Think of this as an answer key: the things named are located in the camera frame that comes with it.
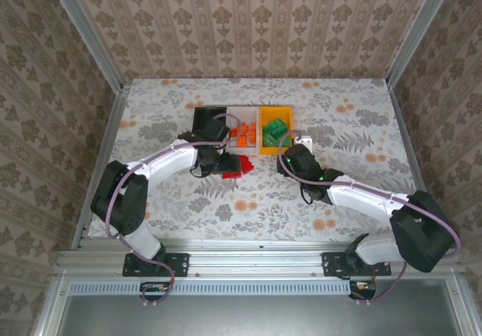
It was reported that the black plastic bin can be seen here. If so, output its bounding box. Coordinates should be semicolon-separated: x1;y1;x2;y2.
192;105;229;141

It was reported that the white plastic bin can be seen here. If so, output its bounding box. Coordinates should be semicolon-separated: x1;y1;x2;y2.
225;105;261;157

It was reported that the floral patterned table cover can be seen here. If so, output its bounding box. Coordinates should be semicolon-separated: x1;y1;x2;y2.
86;78;432;245

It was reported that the yellow plastic bin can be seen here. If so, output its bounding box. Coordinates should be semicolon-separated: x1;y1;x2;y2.
258;105;295;157

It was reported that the grey metal panel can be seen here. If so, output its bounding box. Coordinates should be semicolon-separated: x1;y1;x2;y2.
37;275;482;336

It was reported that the aluminium front frame rail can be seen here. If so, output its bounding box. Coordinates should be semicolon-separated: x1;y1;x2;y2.
56;237;462;277

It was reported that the aluminium frame side rail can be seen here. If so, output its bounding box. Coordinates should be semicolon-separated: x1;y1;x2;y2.
71;83;132;249
387;83;446;249

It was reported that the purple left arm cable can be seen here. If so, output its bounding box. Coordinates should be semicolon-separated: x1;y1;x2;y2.
105;112;240;307

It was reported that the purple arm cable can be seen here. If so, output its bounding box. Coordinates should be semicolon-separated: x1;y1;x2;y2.
277;131;462;307
105;112;240;307

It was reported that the grey slotted cable duct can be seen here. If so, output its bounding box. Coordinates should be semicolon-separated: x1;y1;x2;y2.
69;279;352;297

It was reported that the black cable connector box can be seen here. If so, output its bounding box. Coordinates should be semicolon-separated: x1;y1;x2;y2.
139;281;171;304
348;279;378;301

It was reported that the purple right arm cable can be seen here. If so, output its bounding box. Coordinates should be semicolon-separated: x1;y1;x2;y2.
277;131;462;307

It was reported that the aluminium frame corner post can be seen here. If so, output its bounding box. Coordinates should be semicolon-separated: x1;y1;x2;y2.
386;0;459;89
44;0;127;94

